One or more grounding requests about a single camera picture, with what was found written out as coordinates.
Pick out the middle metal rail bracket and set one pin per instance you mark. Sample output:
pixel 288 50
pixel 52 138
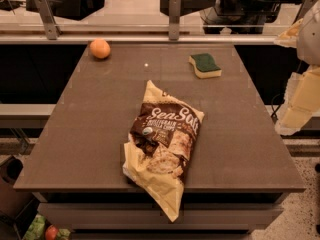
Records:
pixel 174 19

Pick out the orange fruit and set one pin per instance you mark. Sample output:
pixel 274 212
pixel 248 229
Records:
pixel 100 48

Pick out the right metal rail bracket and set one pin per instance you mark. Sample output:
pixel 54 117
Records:
pixel 305 6

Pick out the green bag below table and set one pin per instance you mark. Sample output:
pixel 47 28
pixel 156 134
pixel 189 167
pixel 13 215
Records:
pixel 37 229

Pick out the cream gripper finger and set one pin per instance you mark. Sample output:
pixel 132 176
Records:
pixel 302 101
pixel 289 37

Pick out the green and yellow sponge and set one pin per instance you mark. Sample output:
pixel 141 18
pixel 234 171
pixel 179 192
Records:
pixel 204 66

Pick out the brown sea salt chip bag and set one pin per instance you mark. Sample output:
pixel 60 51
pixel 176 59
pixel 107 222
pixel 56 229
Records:
pixel 160 143

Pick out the left metal rail bracket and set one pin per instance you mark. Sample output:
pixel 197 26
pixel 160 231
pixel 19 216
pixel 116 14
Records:
pixel 52 30

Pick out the metal rail bracket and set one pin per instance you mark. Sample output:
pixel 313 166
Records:
pixel 174 19
pixel 52 30
pixel 305 6

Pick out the red tomato below table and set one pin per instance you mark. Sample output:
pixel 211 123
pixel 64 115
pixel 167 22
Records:
pixel 51 233

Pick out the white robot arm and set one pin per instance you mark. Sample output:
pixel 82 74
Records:
pixel 308 45

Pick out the black office chair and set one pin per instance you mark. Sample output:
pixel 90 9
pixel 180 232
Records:
pixel 243 16

